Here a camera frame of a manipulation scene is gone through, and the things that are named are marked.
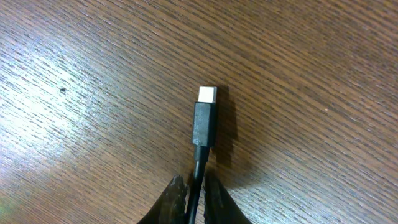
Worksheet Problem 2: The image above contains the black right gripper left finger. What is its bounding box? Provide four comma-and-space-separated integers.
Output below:
138, 175, 187, 224

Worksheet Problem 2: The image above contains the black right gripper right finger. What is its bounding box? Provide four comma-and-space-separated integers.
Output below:
204, 172, 251, 224

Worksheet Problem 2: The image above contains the black USB-C charger cable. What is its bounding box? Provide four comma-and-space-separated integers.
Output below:
185, 86, 218, 224

